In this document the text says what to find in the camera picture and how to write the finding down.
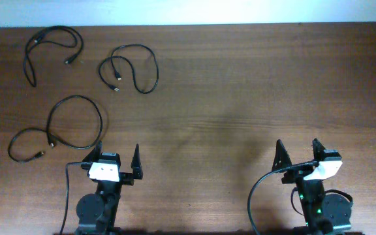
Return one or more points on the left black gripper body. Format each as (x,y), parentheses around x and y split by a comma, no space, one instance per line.
(125,179)

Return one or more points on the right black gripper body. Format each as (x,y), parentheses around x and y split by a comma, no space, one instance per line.
(296,176)

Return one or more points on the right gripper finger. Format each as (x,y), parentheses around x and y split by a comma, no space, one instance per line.
(282,158)
(318,150)

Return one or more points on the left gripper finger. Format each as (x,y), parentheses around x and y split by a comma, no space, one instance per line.
(94,155)
(136,164)

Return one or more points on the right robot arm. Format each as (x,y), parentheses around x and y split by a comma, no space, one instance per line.
(324,211)

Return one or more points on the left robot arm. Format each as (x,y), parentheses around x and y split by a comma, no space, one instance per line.
(97,211)

